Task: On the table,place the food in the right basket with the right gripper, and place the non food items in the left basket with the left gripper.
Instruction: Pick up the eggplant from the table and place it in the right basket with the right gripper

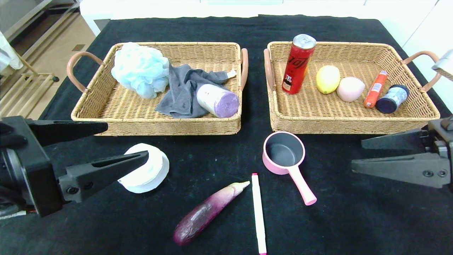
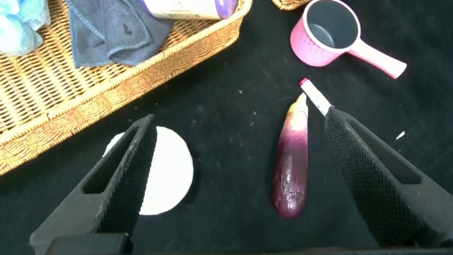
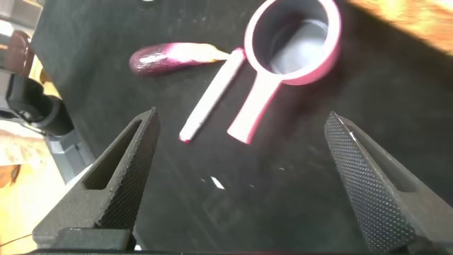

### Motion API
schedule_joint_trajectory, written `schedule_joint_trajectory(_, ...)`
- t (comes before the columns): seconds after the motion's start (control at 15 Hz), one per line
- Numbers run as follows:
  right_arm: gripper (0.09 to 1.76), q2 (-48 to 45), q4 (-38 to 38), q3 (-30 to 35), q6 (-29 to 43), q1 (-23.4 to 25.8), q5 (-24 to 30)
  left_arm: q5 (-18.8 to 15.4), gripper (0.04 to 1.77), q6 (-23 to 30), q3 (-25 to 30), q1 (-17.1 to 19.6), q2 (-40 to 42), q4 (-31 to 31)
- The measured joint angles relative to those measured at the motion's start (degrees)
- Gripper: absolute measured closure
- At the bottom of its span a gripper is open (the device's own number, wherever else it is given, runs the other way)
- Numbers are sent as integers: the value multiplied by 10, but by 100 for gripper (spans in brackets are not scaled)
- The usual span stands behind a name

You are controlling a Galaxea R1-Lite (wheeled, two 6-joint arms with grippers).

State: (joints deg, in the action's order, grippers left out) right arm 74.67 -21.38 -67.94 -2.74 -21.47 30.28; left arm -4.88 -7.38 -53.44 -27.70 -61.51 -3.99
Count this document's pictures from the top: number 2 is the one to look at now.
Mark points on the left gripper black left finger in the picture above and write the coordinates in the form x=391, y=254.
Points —
x=120, y=198

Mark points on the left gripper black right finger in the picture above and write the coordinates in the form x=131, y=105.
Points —
x=378, y=191

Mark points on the white marker with pink caps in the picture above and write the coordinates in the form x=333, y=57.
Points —
x=316, y=96

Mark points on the wicker basket with bath items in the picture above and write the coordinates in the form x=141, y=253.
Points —
x=53, y=99

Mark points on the wicker basket with food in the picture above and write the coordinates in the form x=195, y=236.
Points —
x=288, y=4

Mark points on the purple eggplant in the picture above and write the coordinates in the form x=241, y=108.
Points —
x=291, y=166

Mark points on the black table cloth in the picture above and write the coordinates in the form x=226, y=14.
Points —
x=230, y=106

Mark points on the pink saucepan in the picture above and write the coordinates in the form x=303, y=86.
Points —
x=308, y=46

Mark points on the grey cloth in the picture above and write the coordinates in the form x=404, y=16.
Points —
x=109, y=35

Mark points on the light blue bath pouf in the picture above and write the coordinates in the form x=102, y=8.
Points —
x=17, y=32

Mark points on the purple garbage bag roll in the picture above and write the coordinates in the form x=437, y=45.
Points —
x=184, y=8

